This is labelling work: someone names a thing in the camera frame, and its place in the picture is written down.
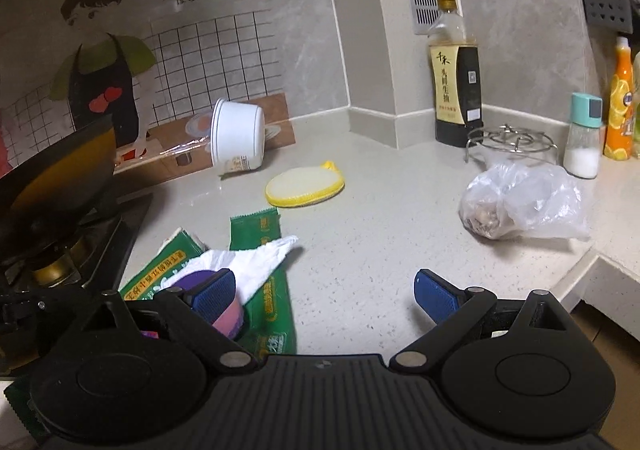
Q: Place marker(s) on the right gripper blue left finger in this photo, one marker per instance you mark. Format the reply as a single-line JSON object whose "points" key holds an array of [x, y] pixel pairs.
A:
{"points": [[209, 293]]}

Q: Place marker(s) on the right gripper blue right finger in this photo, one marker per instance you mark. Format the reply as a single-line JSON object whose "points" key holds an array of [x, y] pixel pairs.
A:
{"points": [[437, 297]]}

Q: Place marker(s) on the pink purple cup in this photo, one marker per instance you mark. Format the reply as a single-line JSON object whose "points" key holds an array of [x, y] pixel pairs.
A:
{"points": [[231, 321]]}

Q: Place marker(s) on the white paper napkin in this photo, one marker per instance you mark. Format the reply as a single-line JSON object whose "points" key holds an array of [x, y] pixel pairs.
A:
{"points": [[251, 268]]}

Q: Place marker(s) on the green snack packet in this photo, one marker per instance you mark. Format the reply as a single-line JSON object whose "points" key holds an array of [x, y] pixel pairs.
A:
{"points": [[269, 322]]}

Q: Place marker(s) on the clear plastic bag with scraps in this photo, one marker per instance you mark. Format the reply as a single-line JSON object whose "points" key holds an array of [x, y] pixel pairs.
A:
{"points": [[515, 197]]}

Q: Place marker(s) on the brown cardboard box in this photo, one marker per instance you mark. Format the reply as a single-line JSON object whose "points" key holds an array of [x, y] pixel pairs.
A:
{"points": [[182, 146]]}

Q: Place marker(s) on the black gas stove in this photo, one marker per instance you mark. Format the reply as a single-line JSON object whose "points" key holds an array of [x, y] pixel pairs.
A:
{"points": [[43, 292]]}

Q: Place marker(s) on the white paper bowl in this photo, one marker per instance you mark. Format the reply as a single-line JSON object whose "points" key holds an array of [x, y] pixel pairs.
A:
{"points": [[237, 137]]}

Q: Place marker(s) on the metal steaming rack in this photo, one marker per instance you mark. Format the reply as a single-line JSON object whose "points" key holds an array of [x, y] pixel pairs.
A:
{"points": [[518, 141]]}

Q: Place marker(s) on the black wok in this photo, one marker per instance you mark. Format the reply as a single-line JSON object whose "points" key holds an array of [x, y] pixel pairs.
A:
{"points": [[57, 186]]}

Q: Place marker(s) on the teal cap salt shaker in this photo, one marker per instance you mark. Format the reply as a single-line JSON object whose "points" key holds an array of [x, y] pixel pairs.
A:
{"points": [[583, 149]]}

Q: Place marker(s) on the soy sauce bottle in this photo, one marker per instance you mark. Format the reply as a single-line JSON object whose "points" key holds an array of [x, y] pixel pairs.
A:
{"points": [[455, 64]]}

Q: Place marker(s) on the orange detergent bottle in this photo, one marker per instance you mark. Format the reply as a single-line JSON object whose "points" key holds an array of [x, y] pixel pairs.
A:
{"points": [[619, 133]]}

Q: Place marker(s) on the cartoon wall sticker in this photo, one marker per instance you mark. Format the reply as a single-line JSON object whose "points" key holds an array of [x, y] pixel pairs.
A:
{"points": [[155, 68]]}

